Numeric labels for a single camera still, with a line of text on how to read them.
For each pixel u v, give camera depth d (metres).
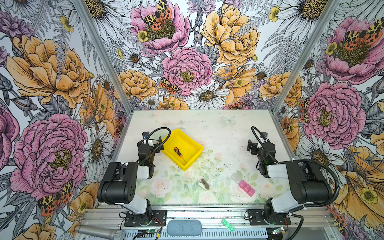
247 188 0.83
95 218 0.76
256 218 0.74
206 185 0.83
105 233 0.67
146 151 0.71
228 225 0.72
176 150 0.97
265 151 0.73
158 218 0.73
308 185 0.46
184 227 0.69
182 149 0.97
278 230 0.72
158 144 0.86
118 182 0.46
